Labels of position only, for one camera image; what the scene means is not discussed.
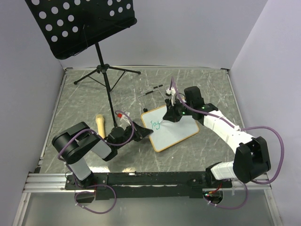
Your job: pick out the black perforated music stand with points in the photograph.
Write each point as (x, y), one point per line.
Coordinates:
(72, 26)

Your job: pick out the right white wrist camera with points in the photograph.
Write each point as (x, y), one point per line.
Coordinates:
(171, 93)

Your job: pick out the aluminium extrusion rail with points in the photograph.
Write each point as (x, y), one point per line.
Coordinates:
(44, 183)

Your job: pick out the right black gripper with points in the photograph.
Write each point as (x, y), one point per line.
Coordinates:
(171, 115)

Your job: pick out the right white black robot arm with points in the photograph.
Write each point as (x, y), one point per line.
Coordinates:
(251, 154)

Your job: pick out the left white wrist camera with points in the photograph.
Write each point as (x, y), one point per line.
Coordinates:
(123, 119)

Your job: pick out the wire whiteboard easel stand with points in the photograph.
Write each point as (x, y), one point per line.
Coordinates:
(158, 88)

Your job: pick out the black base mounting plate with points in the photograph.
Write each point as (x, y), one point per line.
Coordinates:
(106, 186)

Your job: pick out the yellow framed whiteboard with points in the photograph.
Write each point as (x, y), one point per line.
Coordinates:
(168, 133)

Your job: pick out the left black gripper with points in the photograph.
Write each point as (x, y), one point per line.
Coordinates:
(140, 132)

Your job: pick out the wooden toy microphone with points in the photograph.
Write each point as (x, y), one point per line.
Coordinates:
(99, 119)

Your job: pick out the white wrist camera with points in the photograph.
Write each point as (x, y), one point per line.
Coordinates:
(123, 119)
(171, 93)

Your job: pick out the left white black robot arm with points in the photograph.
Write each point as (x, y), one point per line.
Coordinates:
(75, 142)

